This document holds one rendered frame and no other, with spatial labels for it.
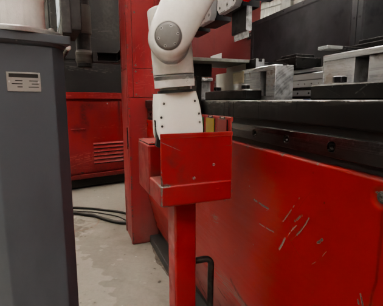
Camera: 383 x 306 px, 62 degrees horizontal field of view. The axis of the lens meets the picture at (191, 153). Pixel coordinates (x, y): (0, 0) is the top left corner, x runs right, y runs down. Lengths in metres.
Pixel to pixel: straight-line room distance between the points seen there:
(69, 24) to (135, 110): 0.59
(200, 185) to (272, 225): 0.19
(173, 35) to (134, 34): 1.35
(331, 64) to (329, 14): 0.85
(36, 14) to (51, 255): 0.50
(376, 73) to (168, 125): 0.40
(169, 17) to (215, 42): 1.49
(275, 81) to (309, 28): 0.80
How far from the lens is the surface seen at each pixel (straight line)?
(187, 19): 0.58
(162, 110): 0.65
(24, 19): 0.74
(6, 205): 0.73
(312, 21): 1.68
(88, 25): 2.47
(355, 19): 1.49
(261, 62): 1.04
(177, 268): 0.81
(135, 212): 2.00
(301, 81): 1.25
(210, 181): 0.68
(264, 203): 0.76
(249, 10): 1.14
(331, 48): 0.88
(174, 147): 0.64
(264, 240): 0.78
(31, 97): 0.70
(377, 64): 0.69
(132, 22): 1.93
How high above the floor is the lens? 0.87
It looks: 9 degrees down
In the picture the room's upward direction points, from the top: straight up
